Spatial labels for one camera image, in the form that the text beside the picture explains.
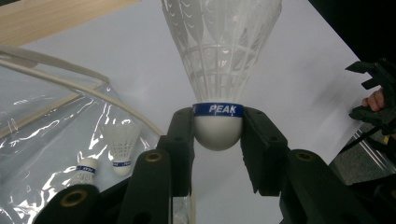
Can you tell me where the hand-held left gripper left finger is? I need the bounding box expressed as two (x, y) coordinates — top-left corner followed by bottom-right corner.
(156, 106), (196, 198)

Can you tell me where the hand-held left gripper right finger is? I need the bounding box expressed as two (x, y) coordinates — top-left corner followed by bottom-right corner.
(240, 106), (290, 198)

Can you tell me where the white shuttlecock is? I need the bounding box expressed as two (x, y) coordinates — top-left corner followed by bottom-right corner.
(104, 122), (143, 177)
(161, 0), (284, 152)
(66, 158), (99, 188)

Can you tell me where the clear plastic bag beige trim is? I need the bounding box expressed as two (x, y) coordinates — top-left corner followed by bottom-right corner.
(0, 45), (195, 224)

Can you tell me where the white table cover sheet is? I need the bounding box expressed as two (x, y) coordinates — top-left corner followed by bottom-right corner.
(18, 0), (375, 224)

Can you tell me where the right hand-held gripper black cable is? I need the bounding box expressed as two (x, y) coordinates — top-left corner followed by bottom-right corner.
(339, 125), (387, 154)

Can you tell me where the aluminium rail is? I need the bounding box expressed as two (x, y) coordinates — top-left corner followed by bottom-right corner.
(342, 127), (396, 178)

